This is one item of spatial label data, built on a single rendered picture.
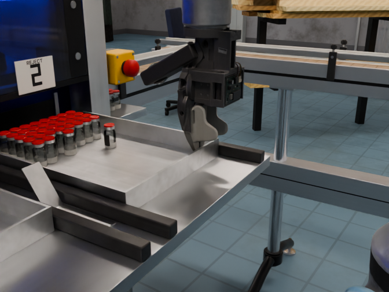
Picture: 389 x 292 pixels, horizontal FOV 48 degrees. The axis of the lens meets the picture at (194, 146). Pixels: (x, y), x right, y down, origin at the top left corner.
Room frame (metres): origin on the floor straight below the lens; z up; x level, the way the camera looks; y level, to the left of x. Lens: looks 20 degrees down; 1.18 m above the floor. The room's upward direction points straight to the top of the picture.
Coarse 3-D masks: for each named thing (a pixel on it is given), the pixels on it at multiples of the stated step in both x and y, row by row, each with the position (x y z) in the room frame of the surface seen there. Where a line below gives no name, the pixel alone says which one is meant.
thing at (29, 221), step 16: (0, 192) 0.53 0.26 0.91; (0, 208) 0.54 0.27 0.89; (16, 208) 0.52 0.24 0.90; (32, 208) 0.50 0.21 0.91; (48, 208) 0.48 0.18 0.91; (0, 224) 0.50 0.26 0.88; (16, 224) 0.44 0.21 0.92; (32, 224) 0.46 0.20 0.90; (48, 224) 0.48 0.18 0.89; (0, 240) 0.42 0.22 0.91; (16, 240) 0.44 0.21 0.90; (32, 240) 0.46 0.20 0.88; (0, 256) 0.42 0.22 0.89
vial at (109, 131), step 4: (104, 128) 0.78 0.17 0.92; (108, 128) 0.78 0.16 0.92; (112, 128) 0.78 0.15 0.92; (104, 132) 0.78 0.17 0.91; (108, 132) 0.78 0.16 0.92; (112, 132) 0.78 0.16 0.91; (112, 136) 0.78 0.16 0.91; (112, 140) 0.78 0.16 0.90; (112, 144) 0.78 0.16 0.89; (108, 148) 0.78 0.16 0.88
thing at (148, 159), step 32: (128, 128) 0.85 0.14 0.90; (160, 128) 0.81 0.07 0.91; (0, 160) 0.67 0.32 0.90; (64, 160) 0.72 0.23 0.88; (96, 160) 0.72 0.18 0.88; (128, 160) 0.72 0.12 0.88; (160, 160) 0.72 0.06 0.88; (192, 160) 0.67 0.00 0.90; (96, 192) 0.55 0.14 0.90; (128, 192) 0.53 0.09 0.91; (160, 192) 0.59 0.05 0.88
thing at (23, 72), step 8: (48, 56) 0.83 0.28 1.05; (16, 64) 0.77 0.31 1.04; (24, 64) 0.78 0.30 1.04; (40, 64) 0.81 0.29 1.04; (48, 64) 0.83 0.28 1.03; (16, 72) 0.76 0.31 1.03; (24, 72) 0.78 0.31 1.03; (32, 72) 0.79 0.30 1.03; (48, 72) 0.82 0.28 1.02; (24, 80) 0.78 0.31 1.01; (40, 80) 0.81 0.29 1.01; (48, 80) 0.82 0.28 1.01; (24, 88) 0.77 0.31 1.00; (32, 88) 0.79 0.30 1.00; (40, 88) 0.80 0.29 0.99
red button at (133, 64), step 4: (128, 60) 1.00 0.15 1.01; (132, 60) 1.00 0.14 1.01; (124, 64) 0.99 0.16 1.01; (128, 64) 0.99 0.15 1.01; (132, 64) 0.99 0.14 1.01; (136, 64) 1.00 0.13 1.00; (124, 68) 0.99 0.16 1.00; (128, 68) 0.98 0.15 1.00; (132, 68) 0.99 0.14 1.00; (136, 68) 1.00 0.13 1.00; (124, 72) 0.99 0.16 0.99; (128, 72) 0.98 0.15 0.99; (132, 72) 0.99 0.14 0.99; (136, 72) 1.00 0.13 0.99; (132, 76) 0.99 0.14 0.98
